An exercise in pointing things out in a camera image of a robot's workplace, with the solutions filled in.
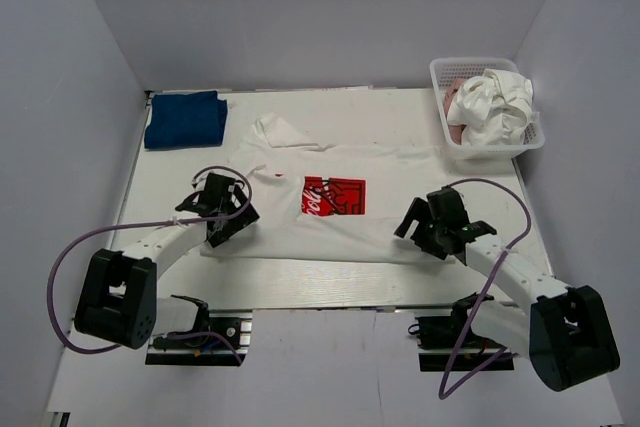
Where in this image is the white Coca-Cola t shirt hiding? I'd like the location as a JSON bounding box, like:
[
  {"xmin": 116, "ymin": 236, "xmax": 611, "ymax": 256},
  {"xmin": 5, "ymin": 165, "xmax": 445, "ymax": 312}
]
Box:
[{"xmin": 201, "ymin": 114, "xmax": 448, "ymax": 264}]

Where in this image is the pink printed t shirt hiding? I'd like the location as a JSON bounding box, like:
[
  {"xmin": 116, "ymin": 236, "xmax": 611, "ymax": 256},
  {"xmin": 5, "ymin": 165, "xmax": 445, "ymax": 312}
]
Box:
[{"xmin": 443, "ymin": 78, "xmax": 466, "ymax": 145}]

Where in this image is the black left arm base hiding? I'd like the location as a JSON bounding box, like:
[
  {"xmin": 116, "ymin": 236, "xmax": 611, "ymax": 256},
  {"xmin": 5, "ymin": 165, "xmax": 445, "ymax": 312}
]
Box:
[{"xmin": 145, "ymin": 311, "xmax": 253, "ymax": 367}]

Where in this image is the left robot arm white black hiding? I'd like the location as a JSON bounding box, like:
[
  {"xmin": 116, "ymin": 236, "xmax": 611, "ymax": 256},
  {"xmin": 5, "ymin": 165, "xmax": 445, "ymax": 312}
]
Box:
[{"xmin": 74, "ymin": 167, "xmax": 259, "ymax": 349}]

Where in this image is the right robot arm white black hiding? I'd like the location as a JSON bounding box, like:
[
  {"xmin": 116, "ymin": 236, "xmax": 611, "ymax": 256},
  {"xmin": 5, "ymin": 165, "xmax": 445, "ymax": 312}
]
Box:
[{"xmin": 394, "ymin": 184, "xmax": 620, "ymax": 392}]

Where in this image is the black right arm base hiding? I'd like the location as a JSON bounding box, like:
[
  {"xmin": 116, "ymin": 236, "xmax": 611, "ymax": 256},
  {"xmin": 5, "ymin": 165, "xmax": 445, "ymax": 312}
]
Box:
[{"xmin": 407, "ymin": 316, "xmax": 502, "ymax": 373}]

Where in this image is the folded blue t shirt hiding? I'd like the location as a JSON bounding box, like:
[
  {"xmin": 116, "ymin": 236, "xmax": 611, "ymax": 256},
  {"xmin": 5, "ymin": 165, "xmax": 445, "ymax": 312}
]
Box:
[{"xmin": 144, "ymin": 91, "xmax": 229, "ymax": 150}]

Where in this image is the crumpled white t shirt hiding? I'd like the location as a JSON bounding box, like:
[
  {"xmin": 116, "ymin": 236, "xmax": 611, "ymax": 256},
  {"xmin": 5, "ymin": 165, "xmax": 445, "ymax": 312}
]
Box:
[{"xmin": 446, "ymin": 68, "xmax": 536, "ymax": 147}]

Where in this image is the white perforated plastic basket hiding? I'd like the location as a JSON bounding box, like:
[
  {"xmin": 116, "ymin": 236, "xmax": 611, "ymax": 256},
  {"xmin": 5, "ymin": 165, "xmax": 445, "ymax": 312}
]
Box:
[{"xmin": 430, "ymin": 57, "xmax": 545, "ymax": 160}]

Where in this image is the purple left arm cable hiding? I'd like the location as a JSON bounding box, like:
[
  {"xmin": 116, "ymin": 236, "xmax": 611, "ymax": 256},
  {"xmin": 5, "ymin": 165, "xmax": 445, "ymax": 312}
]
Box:
[{"xmin": 47, "ymin": 164, "xmax": 254, "ymax": 366}]

